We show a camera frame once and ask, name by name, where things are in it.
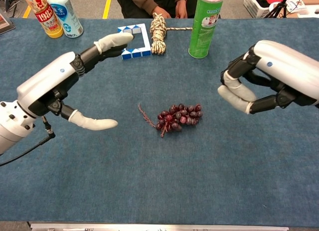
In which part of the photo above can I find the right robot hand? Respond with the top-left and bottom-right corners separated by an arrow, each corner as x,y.
217,40 -> 319,115

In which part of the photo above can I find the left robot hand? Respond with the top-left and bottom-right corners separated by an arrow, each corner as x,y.
16,32 -> 135,131

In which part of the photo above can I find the black tripod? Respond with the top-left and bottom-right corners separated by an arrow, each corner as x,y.
264,0 -> 293,18

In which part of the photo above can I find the white paper box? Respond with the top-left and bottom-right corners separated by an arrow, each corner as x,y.
284,0 -> 309,18

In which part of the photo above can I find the yellow red labelled bottle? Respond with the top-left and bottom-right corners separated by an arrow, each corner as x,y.
20,0 -> 64,39

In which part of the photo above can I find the white blue labelled bottle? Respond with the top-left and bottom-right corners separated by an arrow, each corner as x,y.
46,0 -> 84,38

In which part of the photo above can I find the white plastic basket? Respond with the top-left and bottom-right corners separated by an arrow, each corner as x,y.
243,0 -> 285,19

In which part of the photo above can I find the green cylindrical chip can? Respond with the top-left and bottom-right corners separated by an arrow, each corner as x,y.
188,0 -> 227,58

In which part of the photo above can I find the blue white snake puzzle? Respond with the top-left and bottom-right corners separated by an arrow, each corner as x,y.
117,23 -> 153,60

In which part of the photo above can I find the purple grape bunch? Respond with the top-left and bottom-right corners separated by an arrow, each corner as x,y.
138,103 -> 203,138

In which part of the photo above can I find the seated person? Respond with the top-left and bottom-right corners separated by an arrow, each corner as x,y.
116,0 -> 200,19

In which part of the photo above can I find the blue table cloth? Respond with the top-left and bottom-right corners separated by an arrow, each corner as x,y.
0,17 -> 319,227

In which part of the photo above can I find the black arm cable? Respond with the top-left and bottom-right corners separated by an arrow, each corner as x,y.
0,115 -> 56,167

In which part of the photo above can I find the coiled beige patterned rope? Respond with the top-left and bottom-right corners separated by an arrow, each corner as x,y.
150,12 -> 193,55

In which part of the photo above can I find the metal table edge rail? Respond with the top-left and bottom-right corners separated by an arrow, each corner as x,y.
29,223 -> 290,231

